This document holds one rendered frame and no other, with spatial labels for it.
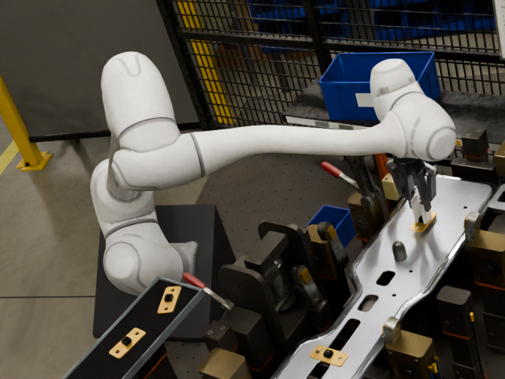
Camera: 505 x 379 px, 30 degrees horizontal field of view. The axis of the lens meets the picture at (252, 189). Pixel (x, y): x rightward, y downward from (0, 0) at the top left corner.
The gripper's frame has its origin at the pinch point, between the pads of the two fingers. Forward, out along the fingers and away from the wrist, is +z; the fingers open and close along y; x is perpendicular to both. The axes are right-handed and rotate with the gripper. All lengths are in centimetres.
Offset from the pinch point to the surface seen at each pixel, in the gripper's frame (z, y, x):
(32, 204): 102, -277, 61
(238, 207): 34, -86, 22
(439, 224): 5.0, 3.7, 1.1
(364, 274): 4.9, -5.8, -20.7
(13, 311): 103, -223, -3
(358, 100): -5, -37, 35
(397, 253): 2.5, 0.5, -14.1
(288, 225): -14.2, -16.9, -28.7
